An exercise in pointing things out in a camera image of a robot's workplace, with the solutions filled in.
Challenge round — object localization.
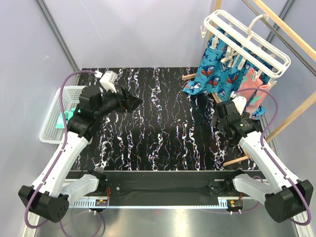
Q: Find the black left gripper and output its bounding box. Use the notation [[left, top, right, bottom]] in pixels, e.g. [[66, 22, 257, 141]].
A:
[[95, 85, 143, 119]]

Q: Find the pink sock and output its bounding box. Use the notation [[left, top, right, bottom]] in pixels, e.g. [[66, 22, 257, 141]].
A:
[[246, 84, 270, 119], [238, 68, 263, 101]]

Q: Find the mint green sock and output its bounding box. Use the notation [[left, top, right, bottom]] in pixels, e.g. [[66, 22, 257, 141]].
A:
[[55, 108, 76, 129]]

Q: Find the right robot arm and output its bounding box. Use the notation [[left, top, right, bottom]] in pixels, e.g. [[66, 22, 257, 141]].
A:
[[211, 96, 314, 225]]

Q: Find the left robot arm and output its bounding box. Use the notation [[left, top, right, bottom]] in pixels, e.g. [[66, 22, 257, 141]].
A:
[[18, 85, 143, 223]]

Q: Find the white clip sock hanger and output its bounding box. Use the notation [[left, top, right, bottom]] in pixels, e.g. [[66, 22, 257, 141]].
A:
[[201, 9, 291, 79]]

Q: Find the blue shark sock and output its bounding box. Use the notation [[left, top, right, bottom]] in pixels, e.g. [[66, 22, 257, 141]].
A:
[[216, 35, 273, 101], [183, 36, 227, 95]]

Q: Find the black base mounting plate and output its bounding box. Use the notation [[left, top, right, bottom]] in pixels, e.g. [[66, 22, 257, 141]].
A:
[[61, 170, 287, 207]]

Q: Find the white plastic basket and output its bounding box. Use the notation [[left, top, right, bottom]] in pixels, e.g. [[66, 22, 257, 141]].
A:
[[39, 86, 84, 144]]

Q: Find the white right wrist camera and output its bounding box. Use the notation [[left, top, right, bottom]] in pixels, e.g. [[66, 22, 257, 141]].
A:
[[230, 92, 247, 115]]

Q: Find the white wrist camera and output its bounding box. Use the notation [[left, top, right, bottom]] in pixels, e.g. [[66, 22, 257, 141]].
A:
[[95, 71, 118, 93], [230, 92, 247, 115]]

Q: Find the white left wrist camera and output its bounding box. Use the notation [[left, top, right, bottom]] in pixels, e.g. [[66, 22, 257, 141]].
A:
[[95, 71, 118, 93]]

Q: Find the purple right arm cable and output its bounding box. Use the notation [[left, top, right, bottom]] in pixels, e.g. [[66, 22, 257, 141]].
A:
[[233, 88, 311, 225]]

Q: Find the aluminium rail with cable duct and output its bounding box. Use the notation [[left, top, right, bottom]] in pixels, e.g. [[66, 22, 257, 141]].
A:
[[49, 179, 302, 210]]

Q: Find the wooden drying rack frame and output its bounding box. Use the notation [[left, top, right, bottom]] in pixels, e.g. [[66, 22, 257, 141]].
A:
[[181, 0, 316, 167]]

